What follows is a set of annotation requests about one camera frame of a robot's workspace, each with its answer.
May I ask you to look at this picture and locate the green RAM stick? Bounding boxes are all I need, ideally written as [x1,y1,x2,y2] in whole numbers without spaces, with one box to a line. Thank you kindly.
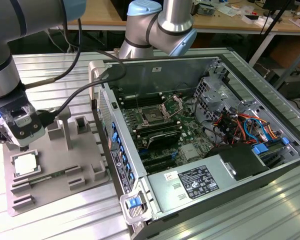
[29,169,68,186]

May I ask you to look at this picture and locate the black graphics card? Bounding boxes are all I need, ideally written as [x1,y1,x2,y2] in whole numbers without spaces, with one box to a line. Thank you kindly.
[146,132,182,151]

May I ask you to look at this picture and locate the black RAM slot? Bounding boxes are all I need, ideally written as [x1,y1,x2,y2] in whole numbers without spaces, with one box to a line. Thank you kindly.
[136,125,181,138]
[133,120,180,131]
[122,97,164,108]
[120,92,163,102]

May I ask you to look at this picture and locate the black cable with metal sleeve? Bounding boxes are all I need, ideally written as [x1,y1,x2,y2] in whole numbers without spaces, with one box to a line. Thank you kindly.
[23,18,82,89]

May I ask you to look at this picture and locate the blue case latch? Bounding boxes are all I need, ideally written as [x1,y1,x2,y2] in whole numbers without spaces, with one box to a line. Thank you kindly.
[128,197,141,209]

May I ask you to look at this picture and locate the silver chipset heatsink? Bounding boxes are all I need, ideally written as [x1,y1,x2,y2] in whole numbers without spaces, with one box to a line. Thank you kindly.
[181,144,200,161]

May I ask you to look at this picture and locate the thin black desk cable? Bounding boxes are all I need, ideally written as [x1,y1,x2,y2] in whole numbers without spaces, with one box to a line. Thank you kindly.
[259,0,285,36]

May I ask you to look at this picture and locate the green motherboard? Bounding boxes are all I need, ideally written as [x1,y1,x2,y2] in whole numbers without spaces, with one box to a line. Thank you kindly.
[114,87,216,176]

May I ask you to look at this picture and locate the thin black wire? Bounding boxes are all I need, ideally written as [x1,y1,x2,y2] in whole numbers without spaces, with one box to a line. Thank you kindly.
[193,98,216,131]

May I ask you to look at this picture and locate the wooden desk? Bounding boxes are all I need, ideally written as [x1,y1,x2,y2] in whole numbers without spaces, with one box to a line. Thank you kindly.
[48,0,300,66]

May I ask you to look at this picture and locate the orange wire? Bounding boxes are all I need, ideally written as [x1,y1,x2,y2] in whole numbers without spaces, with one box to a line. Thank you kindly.
[264,121,282,140]

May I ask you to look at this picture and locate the black box under desk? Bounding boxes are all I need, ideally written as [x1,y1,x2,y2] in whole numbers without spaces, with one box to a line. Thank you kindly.
[274,74,300,101]

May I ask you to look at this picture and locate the black expansion slot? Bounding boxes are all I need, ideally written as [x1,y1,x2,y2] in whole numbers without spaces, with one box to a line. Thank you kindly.
[143,159,177,170]
[141,152,175,164]

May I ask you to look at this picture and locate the silver labelled power supply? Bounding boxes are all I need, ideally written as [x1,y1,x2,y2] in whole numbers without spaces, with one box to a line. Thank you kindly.
[147,153,237,214]

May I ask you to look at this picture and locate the blue disk carrier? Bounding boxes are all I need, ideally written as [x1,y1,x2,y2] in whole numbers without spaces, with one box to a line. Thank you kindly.
[252,143,270,156]

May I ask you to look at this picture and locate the CPU socket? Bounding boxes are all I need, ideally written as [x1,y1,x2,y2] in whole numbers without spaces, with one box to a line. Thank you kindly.
[139,106,171,126]

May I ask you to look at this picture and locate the blue wire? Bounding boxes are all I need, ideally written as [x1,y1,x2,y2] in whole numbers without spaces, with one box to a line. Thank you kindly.
[242,116,269,144]

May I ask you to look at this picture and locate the thin metal locking lever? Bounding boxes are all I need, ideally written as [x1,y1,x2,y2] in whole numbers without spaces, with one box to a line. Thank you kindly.
[134,91,142,112]

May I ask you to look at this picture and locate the silver square CPU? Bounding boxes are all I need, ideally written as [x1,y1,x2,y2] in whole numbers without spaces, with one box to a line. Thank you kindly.
[14,154,38,176]

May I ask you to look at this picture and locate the grey plastic parts rack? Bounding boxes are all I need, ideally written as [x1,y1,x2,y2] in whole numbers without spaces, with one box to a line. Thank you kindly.
[2,104,113,217]

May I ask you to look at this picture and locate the thick black camera cable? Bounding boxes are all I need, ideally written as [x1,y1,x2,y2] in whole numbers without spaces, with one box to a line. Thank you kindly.
[37,49,128,126]

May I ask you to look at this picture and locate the metal socket cover frame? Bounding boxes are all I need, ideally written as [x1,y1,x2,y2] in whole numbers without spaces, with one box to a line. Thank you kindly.
[159,93,185,119]

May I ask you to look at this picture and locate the white paper sheet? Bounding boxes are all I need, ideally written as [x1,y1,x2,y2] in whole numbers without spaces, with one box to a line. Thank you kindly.
[216,4,243,18]

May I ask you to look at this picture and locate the red yellow black wire bundle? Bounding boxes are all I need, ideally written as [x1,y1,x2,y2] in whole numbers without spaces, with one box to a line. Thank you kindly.
[213,111,246,146]

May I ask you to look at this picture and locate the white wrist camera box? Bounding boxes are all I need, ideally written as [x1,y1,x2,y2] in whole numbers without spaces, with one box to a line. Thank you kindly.
[4,106,46,148]

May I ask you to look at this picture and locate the open black PC case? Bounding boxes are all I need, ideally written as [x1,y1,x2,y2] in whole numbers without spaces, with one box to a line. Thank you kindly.
[88,47,300,240]

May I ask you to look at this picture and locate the black plastic air shroud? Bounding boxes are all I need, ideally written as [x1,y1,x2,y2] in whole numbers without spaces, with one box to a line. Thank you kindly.
[204,143,269,181]

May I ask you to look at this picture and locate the black monitor base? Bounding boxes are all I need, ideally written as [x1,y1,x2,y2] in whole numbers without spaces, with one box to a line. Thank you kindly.
[262,0,297,12]

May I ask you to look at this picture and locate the silver metal drive cage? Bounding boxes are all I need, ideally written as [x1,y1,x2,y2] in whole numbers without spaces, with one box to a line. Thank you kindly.
[192,76,241,121]

